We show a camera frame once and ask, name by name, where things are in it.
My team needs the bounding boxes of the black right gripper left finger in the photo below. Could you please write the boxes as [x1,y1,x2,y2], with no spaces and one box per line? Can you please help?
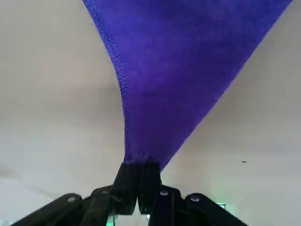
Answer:
[14,162,140,226]

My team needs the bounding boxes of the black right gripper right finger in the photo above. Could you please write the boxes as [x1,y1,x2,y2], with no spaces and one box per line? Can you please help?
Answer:
[137,161,245,226]

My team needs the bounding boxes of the purple cloth towel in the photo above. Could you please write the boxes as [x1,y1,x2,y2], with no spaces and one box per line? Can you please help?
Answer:
[82,0,294,171]

